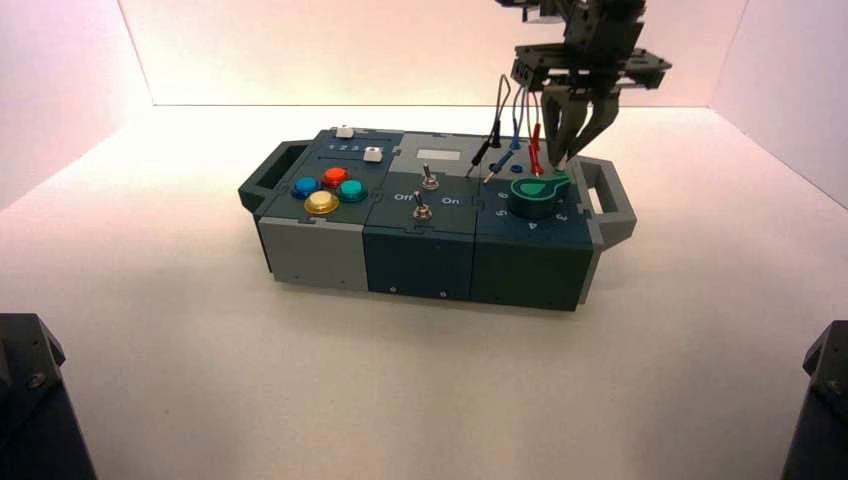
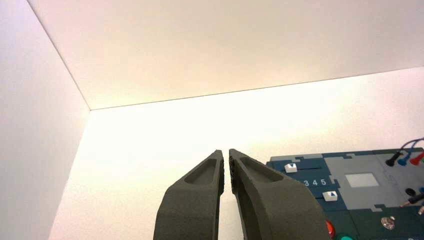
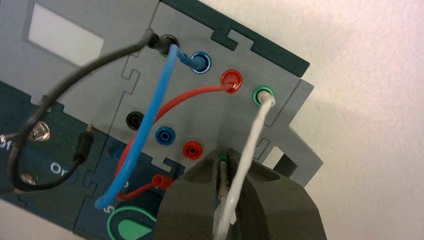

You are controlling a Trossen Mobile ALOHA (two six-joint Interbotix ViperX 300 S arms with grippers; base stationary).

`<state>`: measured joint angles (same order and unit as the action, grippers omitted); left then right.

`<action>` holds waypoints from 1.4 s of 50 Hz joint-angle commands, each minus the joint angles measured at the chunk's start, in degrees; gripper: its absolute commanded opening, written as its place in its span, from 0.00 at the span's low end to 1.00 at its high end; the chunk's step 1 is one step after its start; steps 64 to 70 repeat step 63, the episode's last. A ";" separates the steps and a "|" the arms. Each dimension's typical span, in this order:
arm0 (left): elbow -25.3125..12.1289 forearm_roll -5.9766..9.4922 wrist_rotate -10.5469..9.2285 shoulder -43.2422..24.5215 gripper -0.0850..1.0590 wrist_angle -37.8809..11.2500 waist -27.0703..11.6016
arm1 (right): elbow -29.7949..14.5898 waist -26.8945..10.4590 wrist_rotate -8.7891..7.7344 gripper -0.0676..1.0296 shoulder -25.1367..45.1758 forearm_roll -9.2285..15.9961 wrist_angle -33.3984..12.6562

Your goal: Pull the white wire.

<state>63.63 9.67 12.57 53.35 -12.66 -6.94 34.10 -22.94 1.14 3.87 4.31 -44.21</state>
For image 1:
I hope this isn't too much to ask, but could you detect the teal round push button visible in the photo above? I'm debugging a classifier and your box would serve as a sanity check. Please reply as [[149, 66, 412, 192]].
[[336, 179, 369, 204]]

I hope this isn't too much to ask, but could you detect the dark green grey control box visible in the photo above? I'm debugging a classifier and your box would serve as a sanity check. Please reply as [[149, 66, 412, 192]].
[[237, 125, 639, 313]]

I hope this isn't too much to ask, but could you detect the red jumper wire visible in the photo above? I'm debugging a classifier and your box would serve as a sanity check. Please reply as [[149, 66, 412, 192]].
[[526, 89, 546, 177]]

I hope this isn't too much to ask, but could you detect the black jumper wire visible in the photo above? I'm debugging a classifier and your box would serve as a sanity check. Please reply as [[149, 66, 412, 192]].
[[463, 74, 513, 179]]

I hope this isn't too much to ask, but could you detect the yellow round push button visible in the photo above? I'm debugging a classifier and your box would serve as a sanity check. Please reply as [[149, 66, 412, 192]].
[[304, 190, 341, 217]]

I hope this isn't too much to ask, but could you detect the blue jumper wire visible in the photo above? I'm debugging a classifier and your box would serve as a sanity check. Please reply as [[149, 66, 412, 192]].
[[482, 86, 531, 185]]

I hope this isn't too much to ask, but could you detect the green rotary knob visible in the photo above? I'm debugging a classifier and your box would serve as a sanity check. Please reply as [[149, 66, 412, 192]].
[[508, 173, 572, 221]]

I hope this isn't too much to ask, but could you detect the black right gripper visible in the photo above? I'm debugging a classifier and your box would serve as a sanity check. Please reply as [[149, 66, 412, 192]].
[[511, 0, 672, 168]]

